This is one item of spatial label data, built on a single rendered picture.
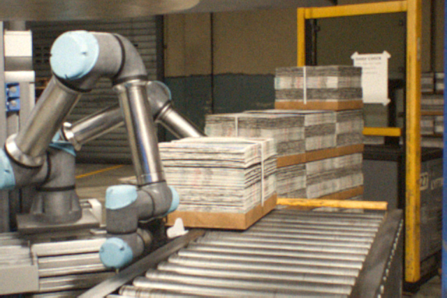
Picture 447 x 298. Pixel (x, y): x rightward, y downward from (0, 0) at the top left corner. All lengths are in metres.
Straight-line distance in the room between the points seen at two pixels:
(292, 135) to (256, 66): 6.66
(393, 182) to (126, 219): 2.67
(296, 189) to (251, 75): 6.67
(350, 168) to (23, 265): 2.12
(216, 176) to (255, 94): 7.87
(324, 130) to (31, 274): 1.86
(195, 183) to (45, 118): 0.45
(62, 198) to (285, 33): 7.85
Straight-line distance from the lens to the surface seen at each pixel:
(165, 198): 1.76
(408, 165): 3.93
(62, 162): 2.02
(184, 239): 1.83
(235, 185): 1.90
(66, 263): 2.07
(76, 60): 1.68
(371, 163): 4.19
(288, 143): 3.11
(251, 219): 1.96
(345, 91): 3.57
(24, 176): 1.94
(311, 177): 3.30
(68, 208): 2.04
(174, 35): 10.18
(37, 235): 2.04
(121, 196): 1.66
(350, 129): 3.62
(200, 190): 1.94
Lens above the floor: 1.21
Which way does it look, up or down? 4 degrees down
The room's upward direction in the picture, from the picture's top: 1 degrees counter-clockwise
